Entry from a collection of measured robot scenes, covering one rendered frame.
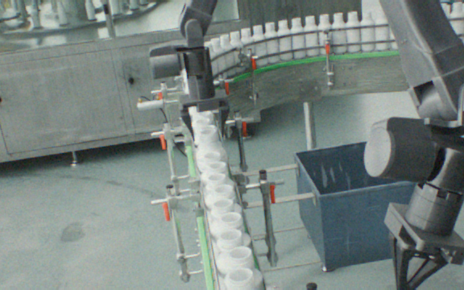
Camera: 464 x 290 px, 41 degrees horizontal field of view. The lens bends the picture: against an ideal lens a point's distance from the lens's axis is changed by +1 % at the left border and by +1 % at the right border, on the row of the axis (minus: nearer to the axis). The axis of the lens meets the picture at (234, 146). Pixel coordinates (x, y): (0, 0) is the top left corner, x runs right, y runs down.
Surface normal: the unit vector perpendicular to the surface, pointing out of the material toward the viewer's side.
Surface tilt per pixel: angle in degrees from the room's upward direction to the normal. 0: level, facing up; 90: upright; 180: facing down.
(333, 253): 90
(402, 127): 64
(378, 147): 70
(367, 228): 90
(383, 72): 90
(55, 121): 92
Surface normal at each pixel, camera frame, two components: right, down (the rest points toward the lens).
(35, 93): 0.12, 0.35
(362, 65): -0.18, 0.38
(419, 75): -0.87, 0.37
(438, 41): 0.16, -0.31
